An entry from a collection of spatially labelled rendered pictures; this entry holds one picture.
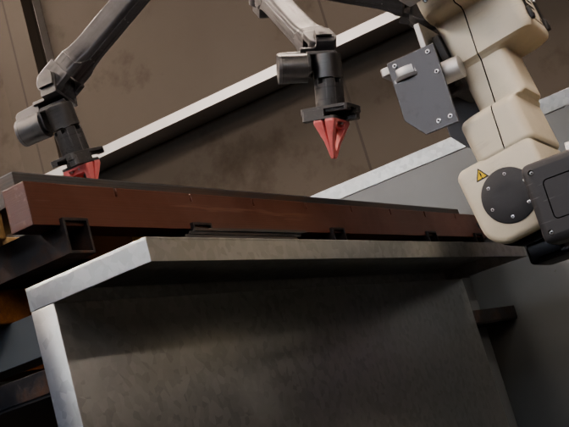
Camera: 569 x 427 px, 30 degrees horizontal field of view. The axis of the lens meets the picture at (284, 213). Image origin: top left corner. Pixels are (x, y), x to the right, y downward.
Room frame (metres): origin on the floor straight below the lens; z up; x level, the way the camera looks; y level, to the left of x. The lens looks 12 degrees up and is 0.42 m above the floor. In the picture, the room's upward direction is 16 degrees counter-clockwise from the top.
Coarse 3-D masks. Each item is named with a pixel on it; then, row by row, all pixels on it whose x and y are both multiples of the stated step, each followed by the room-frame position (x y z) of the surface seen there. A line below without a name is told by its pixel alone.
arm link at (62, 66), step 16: (112, 0) 2.02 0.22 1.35; (128, 0) 2.00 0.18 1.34; (144, 0) 2.02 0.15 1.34; (96, 16) 2.02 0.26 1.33; (112, 16) 2.01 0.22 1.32; (128, 16) 2.02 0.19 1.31; (96, 32) 2.02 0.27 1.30; (112, 32) 2.02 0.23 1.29; (80, 48) 2.02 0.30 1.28; (96, 48) 2.03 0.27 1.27; (48, 64) 2.03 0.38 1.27; (64, 64) 2.02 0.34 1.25; (80, 64) 2.03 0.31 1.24; (96, 64) 2.06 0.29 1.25; (64, 80) 2.03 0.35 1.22; (80, 80) 2.06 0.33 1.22
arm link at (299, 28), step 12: (264, 0) 2.21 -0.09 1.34; (276, 0) 2.18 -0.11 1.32; (288, 0) 2.18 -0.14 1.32; (264, 12) 2.23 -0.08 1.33; (276, 12) 2.16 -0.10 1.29; (288, 12) 2.13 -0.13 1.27; (300, 12) 2.13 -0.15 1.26; (276, 24) 2.17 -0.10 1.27; (288, 24) 2.10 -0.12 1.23; (300, 24) 2.08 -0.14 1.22; (312, 24) 2.08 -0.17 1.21; (288, 36) 2.12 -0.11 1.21; (300, 36) 2.05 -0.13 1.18; (312, 36) 2.01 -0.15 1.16
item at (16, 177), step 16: (16, 176) 1.38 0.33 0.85; (32, 176) 1.41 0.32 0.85; (48, 176) 1.43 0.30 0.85; (64, 176) 1.46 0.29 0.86; (0, 192) 1.39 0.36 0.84; (192, 192) 1.72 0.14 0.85; (208, 192) 1.77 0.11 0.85; (224, 192) 1.81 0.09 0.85; (240, 192) 1.85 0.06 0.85; (256, 192) 1.90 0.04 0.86; (0, 208) 1.39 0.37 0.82; (400, 208) 2.42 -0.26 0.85; (416, 208) 2.50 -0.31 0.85; (432, 208) 2.58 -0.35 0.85; (448, 208) 2.67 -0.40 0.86; (96, 240) 1.73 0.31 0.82; (112, 240) 1.76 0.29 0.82; (128, 240) 1.79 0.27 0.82; (96, 256) 1.85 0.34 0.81
